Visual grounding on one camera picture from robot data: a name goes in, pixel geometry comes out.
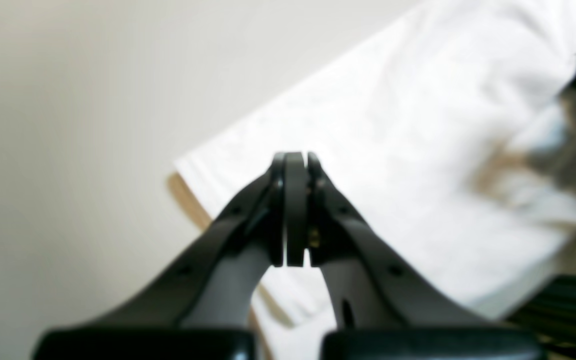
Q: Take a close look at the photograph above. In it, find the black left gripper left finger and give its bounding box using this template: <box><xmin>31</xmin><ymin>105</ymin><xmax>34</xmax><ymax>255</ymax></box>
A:
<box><xmin>33</xmin><ymin>152</ymin><xmax>307</xmax><ymax>360</ymax></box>

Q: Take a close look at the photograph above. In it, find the white printed T-shirt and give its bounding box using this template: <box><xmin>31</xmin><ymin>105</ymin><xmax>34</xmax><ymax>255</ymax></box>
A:
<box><xmin>173</xmin><ymin>0</ymin><xmax>576</xmax><ymax>360</ymax></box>

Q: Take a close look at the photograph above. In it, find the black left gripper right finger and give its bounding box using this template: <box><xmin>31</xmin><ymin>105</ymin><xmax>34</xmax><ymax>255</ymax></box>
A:
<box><xmin>307</xmin><ymin>152</ymin><xmax>547</xmax><ymax>360</ymax></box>

